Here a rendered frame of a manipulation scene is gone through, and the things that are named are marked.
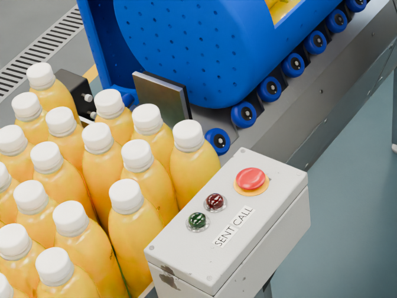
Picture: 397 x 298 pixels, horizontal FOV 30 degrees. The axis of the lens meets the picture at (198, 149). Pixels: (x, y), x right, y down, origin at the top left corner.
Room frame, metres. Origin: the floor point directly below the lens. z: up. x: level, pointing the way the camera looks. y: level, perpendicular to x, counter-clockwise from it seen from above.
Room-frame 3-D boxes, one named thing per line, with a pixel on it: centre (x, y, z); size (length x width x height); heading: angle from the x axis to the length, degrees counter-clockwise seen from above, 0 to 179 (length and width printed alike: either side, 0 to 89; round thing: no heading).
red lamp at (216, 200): (0.61, -0.01, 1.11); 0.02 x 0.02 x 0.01
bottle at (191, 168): (0.75, 0.01, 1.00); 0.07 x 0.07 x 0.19
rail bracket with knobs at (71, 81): (1.06, 0.21, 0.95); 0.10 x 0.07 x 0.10; 45
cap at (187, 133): (0.75, 0.01, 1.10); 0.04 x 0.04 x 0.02
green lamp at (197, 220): (0.59, 0.02, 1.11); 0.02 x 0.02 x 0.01
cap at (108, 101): (0.86, 0.11, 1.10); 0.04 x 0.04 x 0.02
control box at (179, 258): (0.60, -0.02, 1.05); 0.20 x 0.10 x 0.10; 135
